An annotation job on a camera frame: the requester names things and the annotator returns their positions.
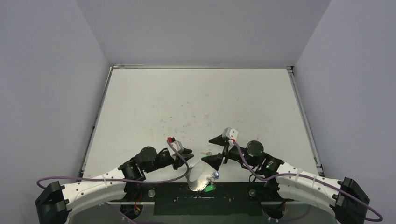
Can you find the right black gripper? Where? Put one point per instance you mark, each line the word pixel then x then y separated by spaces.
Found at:
pixel 226 150

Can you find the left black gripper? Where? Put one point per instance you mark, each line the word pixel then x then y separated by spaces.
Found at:
pixel 177 162

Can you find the blue key tag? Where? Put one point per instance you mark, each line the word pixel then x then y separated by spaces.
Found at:
pixel 216 174

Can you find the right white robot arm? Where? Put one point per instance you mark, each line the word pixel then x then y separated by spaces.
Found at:
pixel 343 199

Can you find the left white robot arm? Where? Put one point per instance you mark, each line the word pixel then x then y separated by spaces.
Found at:
pixel 58 202

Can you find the green key tag on base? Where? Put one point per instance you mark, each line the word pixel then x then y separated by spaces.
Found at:
pixel 210 187

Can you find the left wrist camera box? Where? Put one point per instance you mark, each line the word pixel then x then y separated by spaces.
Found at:
pixel 174 145

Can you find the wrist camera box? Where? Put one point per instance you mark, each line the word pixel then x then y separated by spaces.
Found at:
pixel 174 145
pixel 230 134

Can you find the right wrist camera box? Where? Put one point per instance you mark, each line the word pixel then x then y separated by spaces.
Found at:
pixel 230 134

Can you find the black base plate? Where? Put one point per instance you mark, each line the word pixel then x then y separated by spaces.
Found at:
pixel 227 198

